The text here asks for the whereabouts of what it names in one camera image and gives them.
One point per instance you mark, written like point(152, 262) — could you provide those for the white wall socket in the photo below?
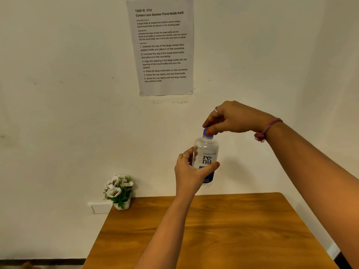
point(101, 208)

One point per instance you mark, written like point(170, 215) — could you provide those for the person's left forearm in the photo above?
point(165, 235)

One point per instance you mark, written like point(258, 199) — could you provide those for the person's right forearm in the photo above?
point(317, 176)

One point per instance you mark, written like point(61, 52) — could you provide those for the brown patterned bag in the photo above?
point(29, 266)

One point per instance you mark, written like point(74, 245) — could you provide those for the white printed paper sheet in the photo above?
point(162, 53)

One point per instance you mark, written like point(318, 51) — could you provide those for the dark blue bottle cap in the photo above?
point(204, 131)

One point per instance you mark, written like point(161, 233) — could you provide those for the person's left hand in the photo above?
point(186, 176)

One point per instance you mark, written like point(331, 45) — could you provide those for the person's right hand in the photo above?
point(241, 117)

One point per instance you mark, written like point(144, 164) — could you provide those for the large clear solution bottle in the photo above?
point(206, 148)

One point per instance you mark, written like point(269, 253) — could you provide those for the white flower potted plant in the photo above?
point(117, 191)

